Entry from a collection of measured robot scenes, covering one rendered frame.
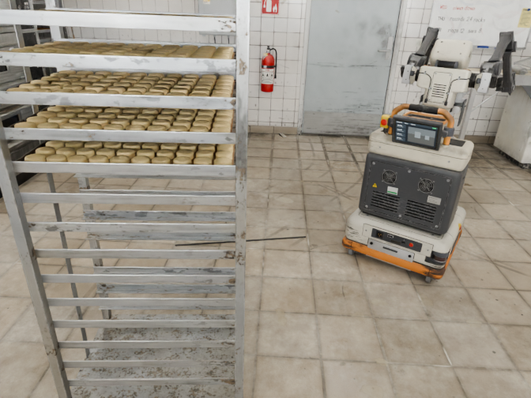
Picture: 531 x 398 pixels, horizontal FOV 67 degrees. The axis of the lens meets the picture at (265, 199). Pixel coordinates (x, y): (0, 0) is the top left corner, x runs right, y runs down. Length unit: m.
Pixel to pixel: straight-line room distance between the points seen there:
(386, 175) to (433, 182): 0.27
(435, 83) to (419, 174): 0.58
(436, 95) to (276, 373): 1.79
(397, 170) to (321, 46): 2.84
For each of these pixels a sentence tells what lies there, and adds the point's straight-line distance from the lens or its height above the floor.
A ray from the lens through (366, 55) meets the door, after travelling 5.10.
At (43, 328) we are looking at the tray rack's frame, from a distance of 1.48.
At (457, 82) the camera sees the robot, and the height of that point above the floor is 1.10.
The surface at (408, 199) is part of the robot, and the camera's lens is 2.47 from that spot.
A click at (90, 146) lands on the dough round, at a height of 1.06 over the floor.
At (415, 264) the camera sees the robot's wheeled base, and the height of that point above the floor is 0.11.
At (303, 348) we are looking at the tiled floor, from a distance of 2.02.
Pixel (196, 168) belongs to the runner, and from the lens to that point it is 1.08.
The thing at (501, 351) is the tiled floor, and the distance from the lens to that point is 2.35.
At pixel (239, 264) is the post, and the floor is 0.77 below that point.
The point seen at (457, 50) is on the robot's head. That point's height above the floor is 1.26.
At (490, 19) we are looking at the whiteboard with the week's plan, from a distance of 5.44.
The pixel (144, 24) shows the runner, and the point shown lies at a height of 1.41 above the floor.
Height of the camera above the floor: 1.45
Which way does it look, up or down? 26 degrees down
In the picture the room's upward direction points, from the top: 2 degrees clockwise
